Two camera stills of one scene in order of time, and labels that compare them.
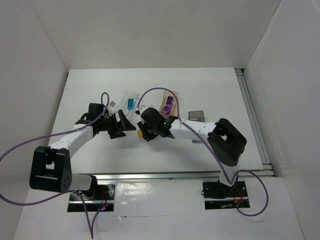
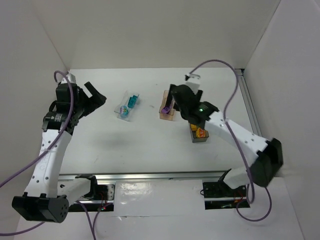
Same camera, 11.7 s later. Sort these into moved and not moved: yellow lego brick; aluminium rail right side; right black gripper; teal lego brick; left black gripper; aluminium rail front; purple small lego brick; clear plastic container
Moved: right black gripper; teal lego brick; left black gripper; yellow lego brick
Not moved: purple small lego brick; aluminium rail right side; clear plastic container; aluminium rail front
